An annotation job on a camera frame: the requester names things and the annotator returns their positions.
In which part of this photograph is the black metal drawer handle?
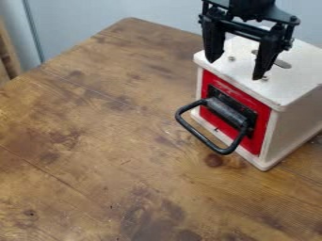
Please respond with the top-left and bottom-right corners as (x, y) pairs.
(173, 84), (259, 156)

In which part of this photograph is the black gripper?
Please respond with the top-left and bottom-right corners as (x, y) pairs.
(199, 0), (300, 80)

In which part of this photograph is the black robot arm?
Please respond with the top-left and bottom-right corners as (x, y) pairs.
(199, 0), (300, 80)

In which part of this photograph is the red wooden drawer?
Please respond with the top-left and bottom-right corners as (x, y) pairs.
(197, 70), (271, 155)

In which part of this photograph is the white wooden box cabinet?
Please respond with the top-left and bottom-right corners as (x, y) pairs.
(191, 37), (322, 171)

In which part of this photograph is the wooden post at left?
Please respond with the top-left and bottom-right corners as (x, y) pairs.
(0, 17), (21, 86)

